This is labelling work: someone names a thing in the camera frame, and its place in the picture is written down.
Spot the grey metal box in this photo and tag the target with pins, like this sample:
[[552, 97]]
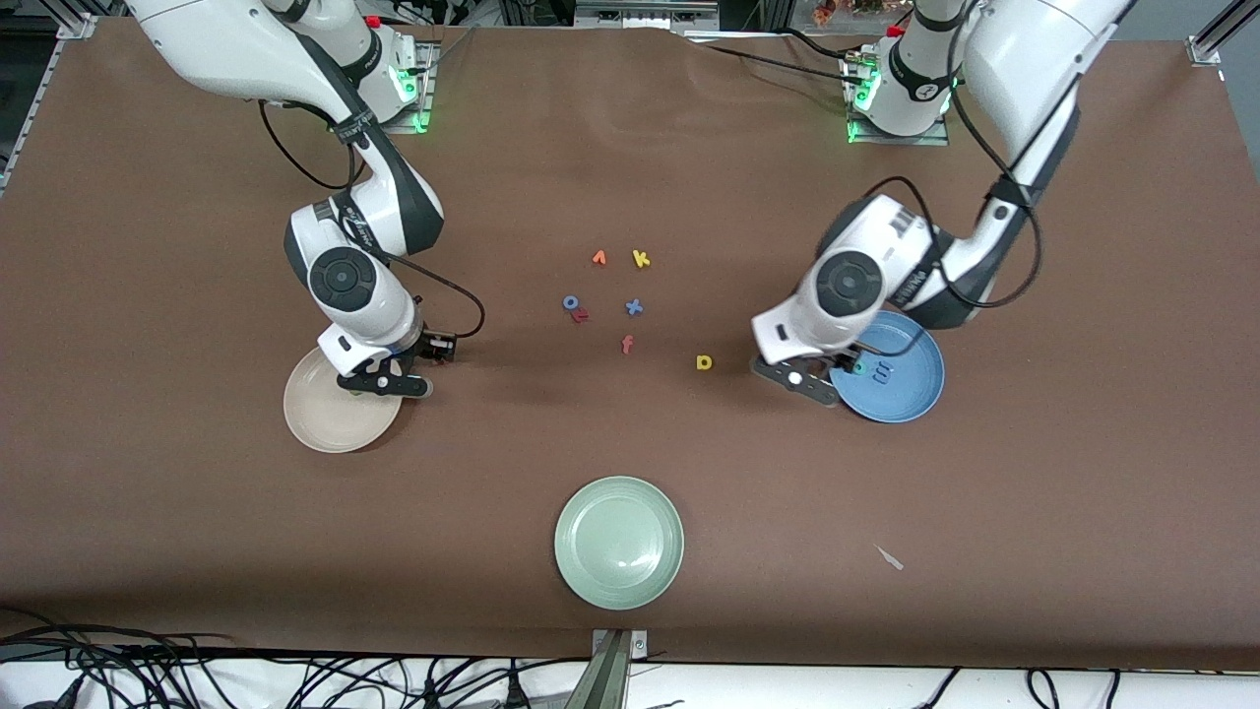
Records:
[[645, 12]]

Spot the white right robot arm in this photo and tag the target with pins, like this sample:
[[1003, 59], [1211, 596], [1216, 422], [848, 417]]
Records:
[[236, 49]]

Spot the grey metal bracket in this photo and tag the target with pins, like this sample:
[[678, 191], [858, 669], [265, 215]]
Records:
[[610, 679]]

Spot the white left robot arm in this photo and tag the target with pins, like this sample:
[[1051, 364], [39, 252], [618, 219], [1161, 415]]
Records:
[[1034, 59]]

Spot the aluminium frame rail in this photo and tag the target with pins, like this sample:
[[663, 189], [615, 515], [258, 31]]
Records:
[[39, 98], [1216, 34]]

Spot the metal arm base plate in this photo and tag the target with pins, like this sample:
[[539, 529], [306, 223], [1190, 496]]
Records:
[[901, 140], [418, 123]]

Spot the orange dried plant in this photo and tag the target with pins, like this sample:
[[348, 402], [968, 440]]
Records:
[[825, 10]]

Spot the blue foam letter m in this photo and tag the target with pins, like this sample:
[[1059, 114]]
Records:
[[883, 372]]

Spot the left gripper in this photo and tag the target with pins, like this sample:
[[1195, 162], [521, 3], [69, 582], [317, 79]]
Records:
[[859, 356]]

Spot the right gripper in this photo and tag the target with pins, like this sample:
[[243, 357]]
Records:
[[429, 347]]

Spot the beige brown plate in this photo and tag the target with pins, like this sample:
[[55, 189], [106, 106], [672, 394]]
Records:
[[330, 418]]

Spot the blue plate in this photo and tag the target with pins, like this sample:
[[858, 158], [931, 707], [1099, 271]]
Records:
[[906, 394]]

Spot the pale green plate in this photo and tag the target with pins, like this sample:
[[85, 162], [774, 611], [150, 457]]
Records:
[[618, 544]]

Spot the brown table cover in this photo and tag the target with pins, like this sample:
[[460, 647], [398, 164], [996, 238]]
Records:
[[197, 542]]

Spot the small white paper scrap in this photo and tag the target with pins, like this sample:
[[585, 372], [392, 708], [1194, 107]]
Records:
[[890, 558]]

